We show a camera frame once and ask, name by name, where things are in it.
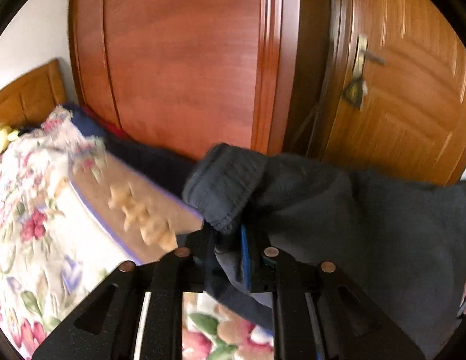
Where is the wooden slatted wardrobe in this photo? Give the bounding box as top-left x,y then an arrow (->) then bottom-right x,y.
69,0 -> 333,162

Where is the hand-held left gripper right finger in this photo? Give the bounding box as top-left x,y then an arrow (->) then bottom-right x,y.
241,225 -> 425,360

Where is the dark fleece garment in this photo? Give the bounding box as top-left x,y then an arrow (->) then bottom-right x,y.
182,143 -> 466,359

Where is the yellow plush toy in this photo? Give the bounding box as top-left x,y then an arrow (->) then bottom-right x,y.
0,123 -> 20,156

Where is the dark hanging door charm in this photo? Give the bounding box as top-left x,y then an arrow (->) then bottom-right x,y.
342,77 -> 369,111

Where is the metal door handle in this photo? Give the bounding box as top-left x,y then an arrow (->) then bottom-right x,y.
352,34 -> 386,79

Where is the navy bed sheet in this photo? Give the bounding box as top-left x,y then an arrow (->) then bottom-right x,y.
70,104 -> 198,199

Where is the wooden bed headboard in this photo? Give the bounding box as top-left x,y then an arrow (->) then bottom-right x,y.
0,59 -> 66,126

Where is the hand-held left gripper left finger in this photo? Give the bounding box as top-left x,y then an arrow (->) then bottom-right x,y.
32,227 -> 215,360

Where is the floral blanket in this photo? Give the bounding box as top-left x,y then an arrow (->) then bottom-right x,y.
0,106 -> 275,360

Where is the wooden door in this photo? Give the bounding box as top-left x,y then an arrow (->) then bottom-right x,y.
319,0 -> 466,188

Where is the red cloth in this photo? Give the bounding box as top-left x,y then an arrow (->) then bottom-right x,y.
83,107 -> 134,141

